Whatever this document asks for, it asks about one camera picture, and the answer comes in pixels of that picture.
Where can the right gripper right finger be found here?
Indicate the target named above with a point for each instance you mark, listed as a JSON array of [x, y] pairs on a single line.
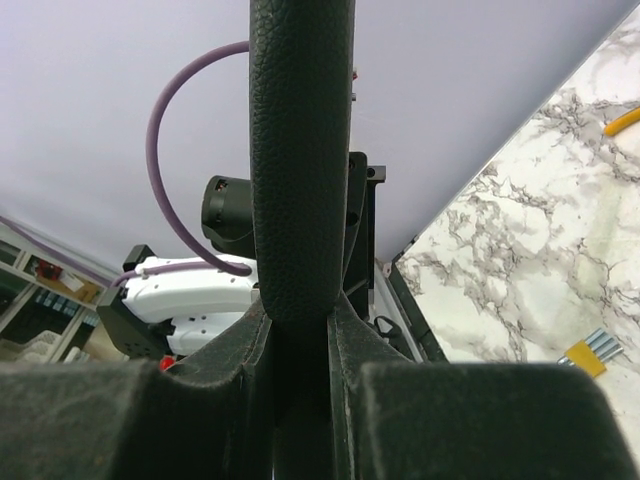
[[396, 419]]

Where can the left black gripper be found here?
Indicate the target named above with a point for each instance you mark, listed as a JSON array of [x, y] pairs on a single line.
[[226, 220]]

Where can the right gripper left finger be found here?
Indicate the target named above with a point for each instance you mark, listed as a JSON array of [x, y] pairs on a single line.
[[208, 416]]

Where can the black zip tool case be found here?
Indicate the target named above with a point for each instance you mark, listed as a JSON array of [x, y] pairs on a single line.
[[300, 103]]

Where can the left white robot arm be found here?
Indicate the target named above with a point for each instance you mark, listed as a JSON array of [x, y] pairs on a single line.
[[164, 307]]

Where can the background storage shelving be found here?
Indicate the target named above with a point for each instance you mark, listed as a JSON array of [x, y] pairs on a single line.
[[49, 295]]

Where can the aluminium frame rail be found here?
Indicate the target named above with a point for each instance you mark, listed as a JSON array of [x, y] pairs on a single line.
[[388, 317]]

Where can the yellow handled pliers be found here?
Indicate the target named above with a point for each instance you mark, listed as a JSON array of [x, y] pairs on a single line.
[[621, 123]]

